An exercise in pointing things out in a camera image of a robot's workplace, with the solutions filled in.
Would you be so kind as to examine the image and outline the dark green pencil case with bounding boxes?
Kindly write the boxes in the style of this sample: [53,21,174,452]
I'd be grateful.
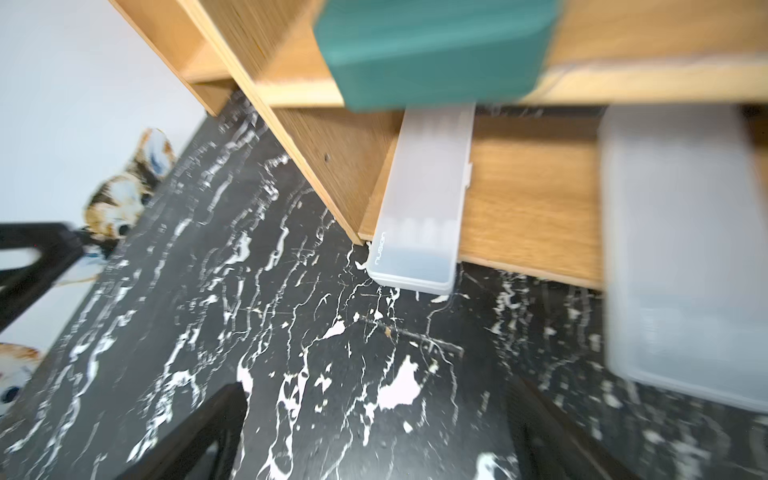
[313,0,562,111]

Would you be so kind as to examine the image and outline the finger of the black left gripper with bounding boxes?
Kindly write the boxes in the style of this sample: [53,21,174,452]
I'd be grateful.
[1,222,84,331]

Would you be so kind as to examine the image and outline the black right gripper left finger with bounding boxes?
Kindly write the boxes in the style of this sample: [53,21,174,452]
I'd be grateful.
[118,382,247,479]

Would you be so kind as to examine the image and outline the wooden three-tier shelf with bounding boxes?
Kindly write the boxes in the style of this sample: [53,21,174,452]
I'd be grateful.
[115,1,767,288]

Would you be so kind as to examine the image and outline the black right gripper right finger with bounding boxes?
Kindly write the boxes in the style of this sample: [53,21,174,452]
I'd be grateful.
[507,376,637,479]

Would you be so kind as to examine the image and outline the translucent white pencil case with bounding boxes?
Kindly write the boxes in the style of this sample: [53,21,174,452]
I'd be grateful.
[366,103,476,296]
[598,104,767,413]

